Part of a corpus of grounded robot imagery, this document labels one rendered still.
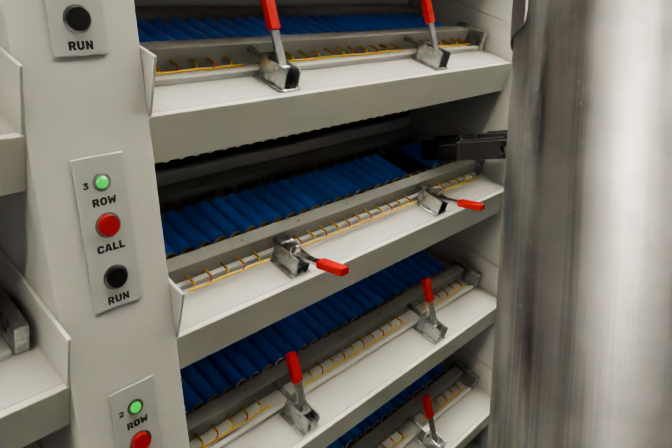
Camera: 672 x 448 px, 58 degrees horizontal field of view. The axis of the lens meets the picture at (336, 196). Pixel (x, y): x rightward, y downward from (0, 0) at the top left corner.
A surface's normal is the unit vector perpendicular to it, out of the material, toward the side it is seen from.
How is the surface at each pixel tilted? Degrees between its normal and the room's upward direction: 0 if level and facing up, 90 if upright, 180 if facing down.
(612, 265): 71
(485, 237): 90
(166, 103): 21
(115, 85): 90
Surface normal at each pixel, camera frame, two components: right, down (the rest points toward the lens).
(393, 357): 0.22, -0.84
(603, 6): -0.67, -0.09
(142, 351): 0.73, 0.15
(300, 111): 0.70, 0.49
